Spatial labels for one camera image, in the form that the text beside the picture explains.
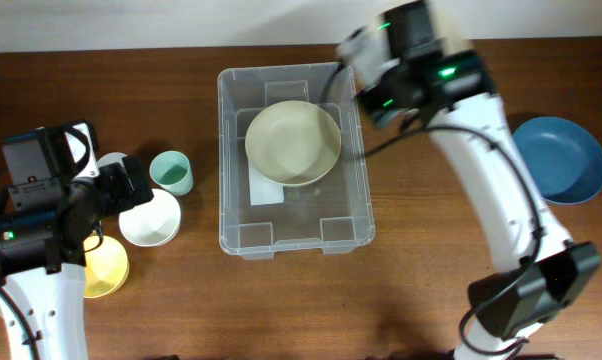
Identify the grey cup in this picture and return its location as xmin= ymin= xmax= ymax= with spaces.
xmin=97 ymin=152 xmax=126 ymax=169

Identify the mint green cup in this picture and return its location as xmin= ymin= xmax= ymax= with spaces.
xmin=149 ymin=150 xmax=194 ymax=196

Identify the cream plate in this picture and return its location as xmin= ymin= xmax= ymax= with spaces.
xmin=245 ymin=100 xmax=342 ymax=187

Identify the dark blue plate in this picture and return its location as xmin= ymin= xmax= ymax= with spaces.
xmin=513 ymin=116 xmax=602 ymax=205

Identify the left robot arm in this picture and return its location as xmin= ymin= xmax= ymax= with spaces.
xmin=0 ymin=120 xmax=154 ymax=359

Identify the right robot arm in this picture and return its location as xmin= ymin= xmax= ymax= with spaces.
xmin=336 ymin=1 xmax=601 ymax=359

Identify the white bowl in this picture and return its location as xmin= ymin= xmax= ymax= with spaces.
xmin=118 ymin=189 xmax=182 ymax=247

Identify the yellow bowl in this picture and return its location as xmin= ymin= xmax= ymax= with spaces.
xmin=84 ymin=235 xmax=129 ymax=299

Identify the white label inside bin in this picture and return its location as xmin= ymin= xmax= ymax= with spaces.
xmin=248 ymin=162 xmax=284 ymax=206

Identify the clear plastic storage bin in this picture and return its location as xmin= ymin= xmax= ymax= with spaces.
xmin=218 ymin=63 xmax=375 ymax=260

